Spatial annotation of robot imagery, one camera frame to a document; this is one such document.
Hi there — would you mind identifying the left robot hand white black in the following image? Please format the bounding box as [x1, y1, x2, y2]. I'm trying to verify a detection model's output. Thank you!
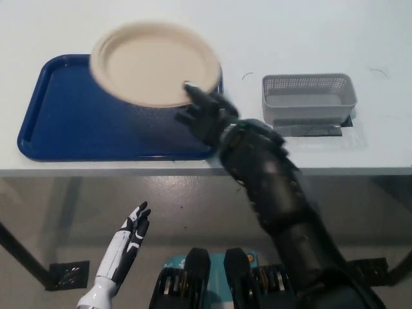
[95, 201, 152, 286]

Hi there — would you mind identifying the right robot hand black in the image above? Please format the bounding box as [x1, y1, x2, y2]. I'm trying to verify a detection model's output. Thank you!
[175, 82, 241, 149]

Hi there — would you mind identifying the beige paper plate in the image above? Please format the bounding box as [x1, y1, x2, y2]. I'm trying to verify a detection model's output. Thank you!
[89, 21, 223, 108]

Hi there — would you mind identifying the blue plastic tray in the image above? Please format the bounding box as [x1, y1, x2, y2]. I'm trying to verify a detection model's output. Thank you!
[17, 53, 225, 162]

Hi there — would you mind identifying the robot left black body block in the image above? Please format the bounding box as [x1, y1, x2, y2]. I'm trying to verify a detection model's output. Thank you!
[149, 247, 212, 309]

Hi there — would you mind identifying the robot black body block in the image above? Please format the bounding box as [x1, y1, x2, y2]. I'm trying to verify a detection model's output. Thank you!
[149, 247, 212, 309]
[223, 248, 300, 309]

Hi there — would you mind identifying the black table leg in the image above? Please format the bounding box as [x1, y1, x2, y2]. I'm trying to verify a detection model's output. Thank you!
[0, 221, 54, 290]
[386, 252, 412, 287]

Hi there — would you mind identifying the grey perforated plastic basket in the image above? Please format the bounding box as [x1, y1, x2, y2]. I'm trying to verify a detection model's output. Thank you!
[261, 73, 359, 124]

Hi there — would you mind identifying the robot right black body block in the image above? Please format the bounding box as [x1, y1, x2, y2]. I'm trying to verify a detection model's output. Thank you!
[223, 248, 300, 309]

